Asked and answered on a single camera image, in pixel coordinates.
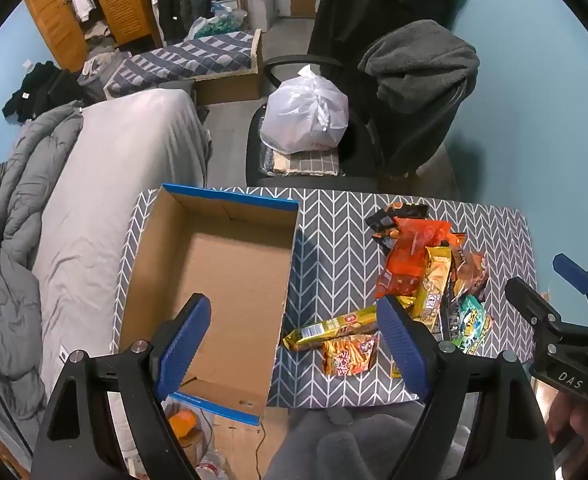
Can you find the small orange stick snack packet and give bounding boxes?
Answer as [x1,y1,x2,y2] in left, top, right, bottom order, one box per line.
[321,334,379,377]

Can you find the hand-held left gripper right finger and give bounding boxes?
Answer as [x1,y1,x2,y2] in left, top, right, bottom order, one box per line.
[376,296,557,480]

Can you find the clear bag of green items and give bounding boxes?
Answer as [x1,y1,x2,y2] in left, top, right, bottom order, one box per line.
[189,7,248,41]

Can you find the black cable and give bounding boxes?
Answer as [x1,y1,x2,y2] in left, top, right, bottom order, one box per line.
[253,410,268,477]

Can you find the wooden wardrobe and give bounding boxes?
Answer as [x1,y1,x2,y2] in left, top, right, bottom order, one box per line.
[24,0,165,73]

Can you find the grey herringbone tablecloth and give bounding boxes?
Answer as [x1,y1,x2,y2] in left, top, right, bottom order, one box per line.
[111,187,537,408]

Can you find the checked seat cushion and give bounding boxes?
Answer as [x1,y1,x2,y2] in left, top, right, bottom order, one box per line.
[261,147,343,177]

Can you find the bed with grey sheet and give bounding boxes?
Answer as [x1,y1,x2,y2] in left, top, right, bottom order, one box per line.
[32,89,212,411]

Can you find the grey duvet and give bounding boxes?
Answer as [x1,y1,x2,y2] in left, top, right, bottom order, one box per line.
[0,102,85,421]

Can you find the cardboard box with blue rim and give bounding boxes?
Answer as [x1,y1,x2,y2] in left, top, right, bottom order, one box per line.
[111,183,301,427]

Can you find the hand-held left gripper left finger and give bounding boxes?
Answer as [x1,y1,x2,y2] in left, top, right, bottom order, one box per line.
[31,294,212,480]

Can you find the orange object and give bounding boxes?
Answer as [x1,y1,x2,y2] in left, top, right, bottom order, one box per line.
[169,410,201,442]

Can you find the large orange snack bag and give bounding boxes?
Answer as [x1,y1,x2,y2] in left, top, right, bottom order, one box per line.
[376,217,452,300]

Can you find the black snack bag orange print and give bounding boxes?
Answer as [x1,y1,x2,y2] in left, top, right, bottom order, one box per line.
[365,202,429,250]

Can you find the black snack bag white text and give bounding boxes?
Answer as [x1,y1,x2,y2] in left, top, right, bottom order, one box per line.
[436,300,462,343]

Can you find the orange-brown snack bag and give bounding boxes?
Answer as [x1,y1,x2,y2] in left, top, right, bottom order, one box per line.
[451,250,490,306]

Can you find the green snack packet yellow print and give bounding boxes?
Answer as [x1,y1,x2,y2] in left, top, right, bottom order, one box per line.
[451,294,493,353]

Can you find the person's right hand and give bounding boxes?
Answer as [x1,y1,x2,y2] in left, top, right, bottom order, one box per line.
[545,392,588,443]

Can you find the grey fleece jacket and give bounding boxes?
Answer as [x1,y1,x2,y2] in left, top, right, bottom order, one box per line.
[358,20,480,116]

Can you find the clear plastic bottle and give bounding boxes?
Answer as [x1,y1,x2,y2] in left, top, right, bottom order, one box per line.
[194,452,235,480]

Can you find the gold snack packet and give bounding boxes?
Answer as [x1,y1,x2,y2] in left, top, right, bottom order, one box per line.
[411,246,452,331]

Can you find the heap of grey clothes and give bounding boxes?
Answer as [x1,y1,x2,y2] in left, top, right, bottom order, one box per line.
[78,50,125,102]

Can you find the blue patterned daybed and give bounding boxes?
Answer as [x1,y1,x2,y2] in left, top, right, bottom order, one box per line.
[105,29,265,103]

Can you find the person's grey trousers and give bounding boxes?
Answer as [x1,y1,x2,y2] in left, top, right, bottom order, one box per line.
[266,400,467,480]

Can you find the pile of black clothes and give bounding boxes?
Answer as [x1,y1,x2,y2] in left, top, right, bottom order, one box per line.
[2,61,83,122]

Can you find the black office chair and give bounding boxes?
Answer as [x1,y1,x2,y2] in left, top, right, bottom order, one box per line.
[245,52,480,188]

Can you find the white plastic bag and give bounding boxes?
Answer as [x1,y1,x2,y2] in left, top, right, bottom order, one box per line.
[260,66,349,155]

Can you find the long yellow biscuit packet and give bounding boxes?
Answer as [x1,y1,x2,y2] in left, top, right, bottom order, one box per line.
[283,305,379,352]

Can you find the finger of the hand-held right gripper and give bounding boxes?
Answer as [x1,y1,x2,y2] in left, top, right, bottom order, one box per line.
[553,254,588,328]
[505,277,562,333]

